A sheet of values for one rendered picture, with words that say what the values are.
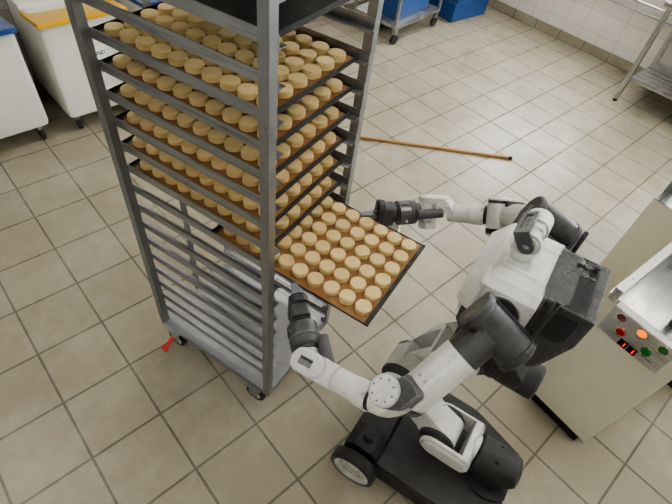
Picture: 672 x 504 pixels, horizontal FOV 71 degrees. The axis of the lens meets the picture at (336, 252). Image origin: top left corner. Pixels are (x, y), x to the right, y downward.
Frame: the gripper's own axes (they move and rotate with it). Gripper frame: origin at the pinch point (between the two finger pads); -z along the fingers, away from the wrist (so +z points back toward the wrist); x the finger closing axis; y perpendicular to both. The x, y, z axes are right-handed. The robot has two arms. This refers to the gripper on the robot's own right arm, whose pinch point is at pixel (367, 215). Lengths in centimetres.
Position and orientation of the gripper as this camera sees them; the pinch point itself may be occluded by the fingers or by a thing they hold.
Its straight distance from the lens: 170.6
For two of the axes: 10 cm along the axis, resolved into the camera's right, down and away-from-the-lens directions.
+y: 2.1, 7.5, -6.3
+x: 1.1, -6.5, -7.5
